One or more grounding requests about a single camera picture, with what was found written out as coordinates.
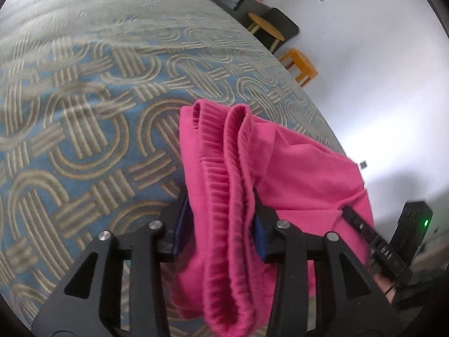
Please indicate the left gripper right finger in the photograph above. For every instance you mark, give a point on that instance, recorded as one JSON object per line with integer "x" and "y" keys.
{"x": 322, "y": 288}

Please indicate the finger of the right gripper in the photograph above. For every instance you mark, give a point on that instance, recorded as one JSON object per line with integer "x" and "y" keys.
{"x": 387, "y": 259}

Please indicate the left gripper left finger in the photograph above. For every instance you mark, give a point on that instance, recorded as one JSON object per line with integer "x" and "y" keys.
{"x": 115, "y": 288}

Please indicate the pink pants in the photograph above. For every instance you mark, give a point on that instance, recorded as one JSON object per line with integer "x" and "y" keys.
{"x": 233, "y": 159}

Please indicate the person right hand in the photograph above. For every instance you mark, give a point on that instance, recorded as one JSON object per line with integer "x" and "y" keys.
{"x": 387, "y": 287}

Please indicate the orange stool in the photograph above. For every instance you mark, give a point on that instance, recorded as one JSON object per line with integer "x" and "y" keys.
{"x": 307, "y": 71}

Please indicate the patterned bedspread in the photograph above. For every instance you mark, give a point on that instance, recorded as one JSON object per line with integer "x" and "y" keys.
{"x": 91, "y": 92}

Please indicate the round wooden side table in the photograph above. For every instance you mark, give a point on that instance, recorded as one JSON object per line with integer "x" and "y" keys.
{"x": 259, "y": 23}

